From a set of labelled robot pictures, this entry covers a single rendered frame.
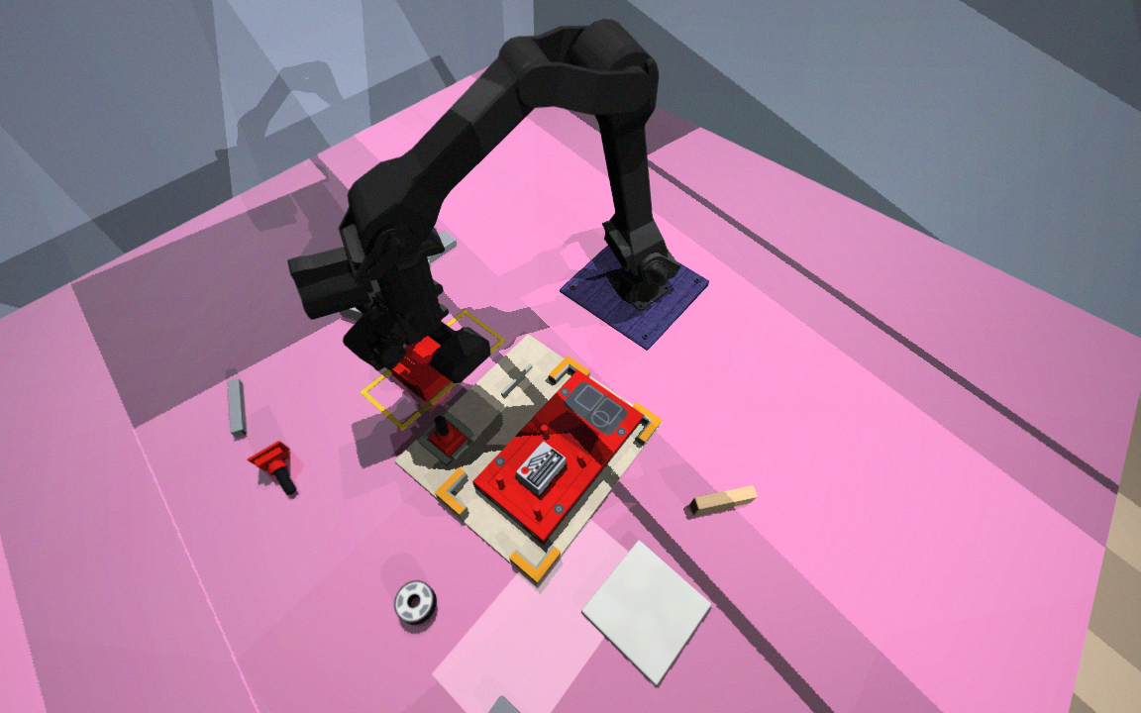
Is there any dark grey rectangular bar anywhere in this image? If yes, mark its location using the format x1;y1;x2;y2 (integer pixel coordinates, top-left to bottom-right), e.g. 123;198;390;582
228;378;246;438

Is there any white toy wheel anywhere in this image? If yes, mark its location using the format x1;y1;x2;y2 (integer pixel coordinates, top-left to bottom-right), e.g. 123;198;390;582
394;580;437;625

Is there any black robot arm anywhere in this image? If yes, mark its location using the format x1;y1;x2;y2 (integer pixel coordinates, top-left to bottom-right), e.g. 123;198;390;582
288;19;680;370

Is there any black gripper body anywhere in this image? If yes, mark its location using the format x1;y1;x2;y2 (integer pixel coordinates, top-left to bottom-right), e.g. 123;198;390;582
355;279;489;383

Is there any beige rectangular block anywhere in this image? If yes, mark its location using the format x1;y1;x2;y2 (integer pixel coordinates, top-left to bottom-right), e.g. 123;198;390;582
690;485;758;515

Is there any white square sheet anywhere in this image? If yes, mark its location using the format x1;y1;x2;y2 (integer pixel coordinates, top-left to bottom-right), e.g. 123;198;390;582
581;541;711;684

